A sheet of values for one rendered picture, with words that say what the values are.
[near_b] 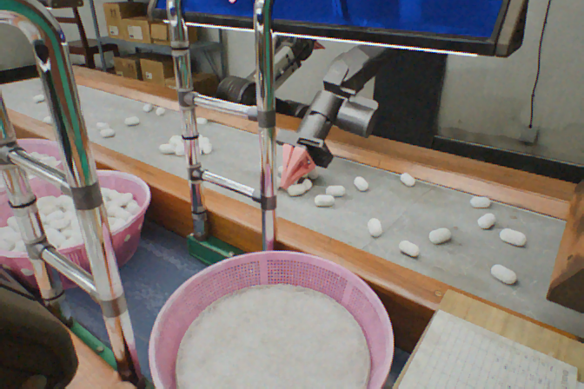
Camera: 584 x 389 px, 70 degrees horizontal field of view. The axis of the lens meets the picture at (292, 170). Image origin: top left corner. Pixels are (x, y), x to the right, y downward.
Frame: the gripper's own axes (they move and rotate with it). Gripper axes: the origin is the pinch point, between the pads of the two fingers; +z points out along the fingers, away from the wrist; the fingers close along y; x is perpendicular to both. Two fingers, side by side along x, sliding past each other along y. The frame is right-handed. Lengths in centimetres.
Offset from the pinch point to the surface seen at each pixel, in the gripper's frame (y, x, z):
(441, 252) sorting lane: 29.3, 2.2, 1.2
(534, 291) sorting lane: 42.2, 1.3, 2.0
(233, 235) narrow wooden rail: 0.1, -6.6, 13.0
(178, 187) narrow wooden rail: -15.2, -7.5, 9.5
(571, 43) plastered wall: 28, 138, -162
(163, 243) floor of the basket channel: -14.5, -4.1, 19.4
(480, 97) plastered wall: -10, 164, -138
